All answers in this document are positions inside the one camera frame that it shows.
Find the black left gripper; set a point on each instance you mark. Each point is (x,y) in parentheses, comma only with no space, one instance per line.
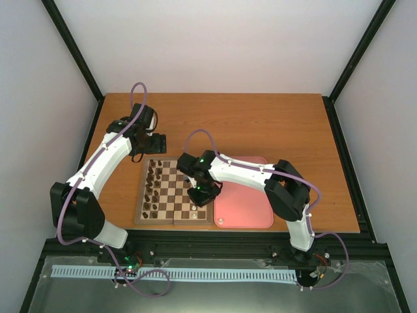
(157,149)

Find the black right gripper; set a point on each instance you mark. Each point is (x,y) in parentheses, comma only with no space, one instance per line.
(201,201)

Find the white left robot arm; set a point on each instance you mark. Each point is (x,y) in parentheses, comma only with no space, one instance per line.
(76,212)

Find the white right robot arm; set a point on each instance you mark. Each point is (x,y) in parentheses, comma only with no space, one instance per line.
(287,192)

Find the wooden chess board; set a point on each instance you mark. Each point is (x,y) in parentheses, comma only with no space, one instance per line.
(169,204)

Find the pink silicone tray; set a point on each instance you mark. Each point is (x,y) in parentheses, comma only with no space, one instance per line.
(242,202)

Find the black aluminium frame rail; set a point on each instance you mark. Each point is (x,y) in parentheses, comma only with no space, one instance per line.
(163,245)

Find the light blue cable duct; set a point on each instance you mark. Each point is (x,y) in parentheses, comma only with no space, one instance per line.
(283,276)

